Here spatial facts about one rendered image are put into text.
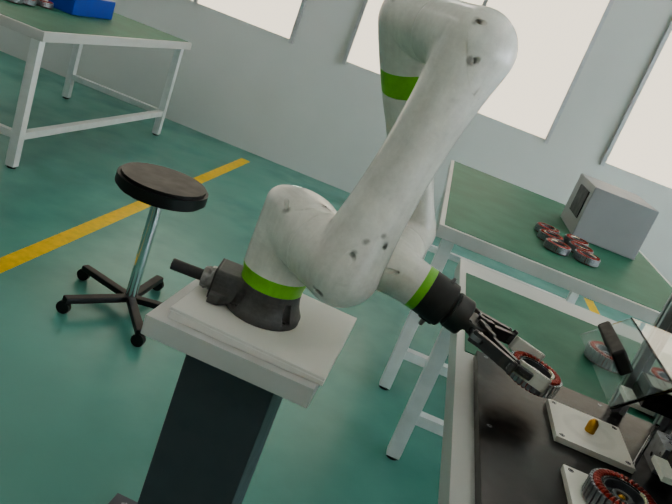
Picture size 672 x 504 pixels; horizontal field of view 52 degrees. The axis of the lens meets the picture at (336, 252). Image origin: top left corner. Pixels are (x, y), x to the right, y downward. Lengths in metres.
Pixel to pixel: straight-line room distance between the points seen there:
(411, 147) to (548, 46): 4.71
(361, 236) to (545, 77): 4.74
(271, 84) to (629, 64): 2.81
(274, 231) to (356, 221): 0.18
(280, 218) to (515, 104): 4.65
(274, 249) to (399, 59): 0.39
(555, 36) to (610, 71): 0.50
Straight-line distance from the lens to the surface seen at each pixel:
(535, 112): 5.76
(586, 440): 1.40
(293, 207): 1.19
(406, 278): 1.30
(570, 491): 1.21
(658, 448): 1.46
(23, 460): 2.06
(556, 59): 5.76
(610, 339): 1.01
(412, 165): 1.08
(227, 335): 1.22
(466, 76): 1.07
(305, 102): 5.88
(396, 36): 1.20
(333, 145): 5.86
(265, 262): 1.23
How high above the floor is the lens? 1.32
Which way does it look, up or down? 18 degrees down
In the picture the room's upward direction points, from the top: 21 degrees clockwise
